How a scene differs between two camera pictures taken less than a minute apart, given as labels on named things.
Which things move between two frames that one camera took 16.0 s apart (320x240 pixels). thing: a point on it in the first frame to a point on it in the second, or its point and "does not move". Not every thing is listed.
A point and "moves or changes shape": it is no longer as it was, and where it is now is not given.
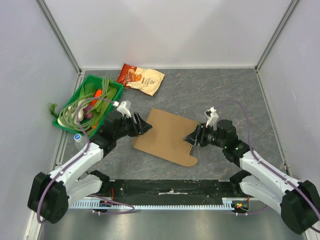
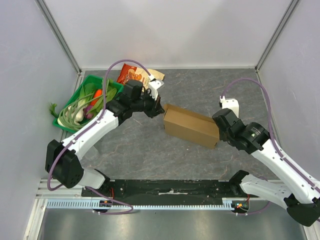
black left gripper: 141,128 to 156,108
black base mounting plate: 171,188 does not move
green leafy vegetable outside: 52,110 does not move
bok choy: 75,110 does not move
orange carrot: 98,93 does not move
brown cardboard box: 166,138 moves or changes shape
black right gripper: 200,135 to 222,128
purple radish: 88,116 does not move
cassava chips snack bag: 145,80 does not move
